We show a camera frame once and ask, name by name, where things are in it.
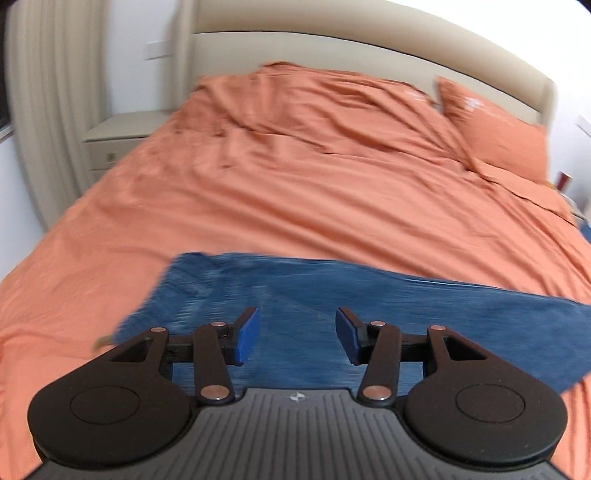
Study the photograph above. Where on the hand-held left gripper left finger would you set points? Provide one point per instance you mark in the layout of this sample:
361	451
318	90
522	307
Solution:
247	334

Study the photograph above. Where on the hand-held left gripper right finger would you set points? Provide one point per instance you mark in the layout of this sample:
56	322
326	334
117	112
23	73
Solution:
347	334

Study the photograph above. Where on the blue denim pants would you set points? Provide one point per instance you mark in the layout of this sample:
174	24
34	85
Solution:
295	295

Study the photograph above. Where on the khaki woven belt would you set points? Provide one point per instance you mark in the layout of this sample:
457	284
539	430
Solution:
104	340

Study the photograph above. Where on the orange duvet cover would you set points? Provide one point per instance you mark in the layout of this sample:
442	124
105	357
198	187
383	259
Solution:
300	184

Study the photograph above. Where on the beige nightstand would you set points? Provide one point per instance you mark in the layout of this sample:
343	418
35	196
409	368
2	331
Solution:
124	134

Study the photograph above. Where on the orange embroidered pillow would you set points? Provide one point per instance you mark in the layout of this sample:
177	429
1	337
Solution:
496	134

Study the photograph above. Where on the beige upholstered bed headboard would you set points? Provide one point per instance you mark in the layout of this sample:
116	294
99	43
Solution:
369	50

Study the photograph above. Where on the beige pleated curtain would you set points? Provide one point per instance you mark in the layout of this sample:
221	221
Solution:
55	92

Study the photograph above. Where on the white wall switch plate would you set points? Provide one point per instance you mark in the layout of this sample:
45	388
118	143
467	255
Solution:
161	50

